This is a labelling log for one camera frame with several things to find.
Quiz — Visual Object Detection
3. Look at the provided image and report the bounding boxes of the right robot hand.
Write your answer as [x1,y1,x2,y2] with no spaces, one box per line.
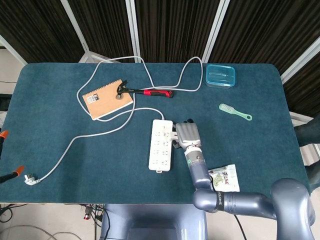
[171,118,203,151]

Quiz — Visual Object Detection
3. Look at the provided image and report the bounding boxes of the white power strip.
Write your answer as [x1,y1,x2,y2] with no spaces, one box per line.
[148,119,176,174]

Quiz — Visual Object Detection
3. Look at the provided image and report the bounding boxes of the mint green brush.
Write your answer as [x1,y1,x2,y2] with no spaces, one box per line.
[218,103,253,122]

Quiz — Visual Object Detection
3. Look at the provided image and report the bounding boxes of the black and red claw hammer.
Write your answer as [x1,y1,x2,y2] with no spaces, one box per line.
[114,79,175,100]

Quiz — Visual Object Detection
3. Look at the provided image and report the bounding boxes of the white snack bag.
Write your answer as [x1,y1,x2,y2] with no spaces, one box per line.
[207,163,240,193]

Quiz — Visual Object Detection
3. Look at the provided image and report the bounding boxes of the clear container with teal lid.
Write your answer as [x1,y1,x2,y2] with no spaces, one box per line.
[205,63,237,88]

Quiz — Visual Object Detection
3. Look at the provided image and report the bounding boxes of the brown kraft spiral notebook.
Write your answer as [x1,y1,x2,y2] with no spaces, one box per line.
[82,78,134,121]

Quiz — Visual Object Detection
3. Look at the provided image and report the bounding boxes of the teal table cloth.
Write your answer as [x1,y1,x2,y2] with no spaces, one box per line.
[0,62,310,205]

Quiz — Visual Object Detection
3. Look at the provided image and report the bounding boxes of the blue-grey robot torso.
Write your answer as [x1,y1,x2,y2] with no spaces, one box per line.
[99,203,208,240]

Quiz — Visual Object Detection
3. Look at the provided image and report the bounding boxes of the dark grey stand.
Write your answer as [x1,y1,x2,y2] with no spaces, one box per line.
[293,116,320,195]

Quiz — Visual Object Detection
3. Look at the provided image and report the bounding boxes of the orange and black clamp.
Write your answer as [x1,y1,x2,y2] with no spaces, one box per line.
[0,129,10,161]

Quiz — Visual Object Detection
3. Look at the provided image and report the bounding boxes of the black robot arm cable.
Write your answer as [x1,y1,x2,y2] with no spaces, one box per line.
[232,213,246,240]

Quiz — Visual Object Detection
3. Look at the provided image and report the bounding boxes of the white partition frame post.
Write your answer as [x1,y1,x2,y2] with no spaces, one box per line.
[59,0,111,63]
[0,33,28,65]
[279,34,320,83]
[124,0,141,63]
[201,0,231,63]

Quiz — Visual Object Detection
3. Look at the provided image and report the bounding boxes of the black cable bundle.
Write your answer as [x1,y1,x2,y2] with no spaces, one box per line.
[79,203,111,240]

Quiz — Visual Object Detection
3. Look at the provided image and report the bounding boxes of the grey power cable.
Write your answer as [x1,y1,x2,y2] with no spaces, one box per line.
[23,56,203,187]

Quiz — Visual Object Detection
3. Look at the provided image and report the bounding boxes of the orange black clamp handles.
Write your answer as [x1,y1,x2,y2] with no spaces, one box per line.
[0,164,26,185]

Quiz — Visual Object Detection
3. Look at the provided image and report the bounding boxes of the white floor cable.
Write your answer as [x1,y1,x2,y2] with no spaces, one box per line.
[0,224,83,240]

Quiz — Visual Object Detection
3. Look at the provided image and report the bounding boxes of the black floor cable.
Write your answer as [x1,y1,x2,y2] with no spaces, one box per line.
[0,203,28,223]

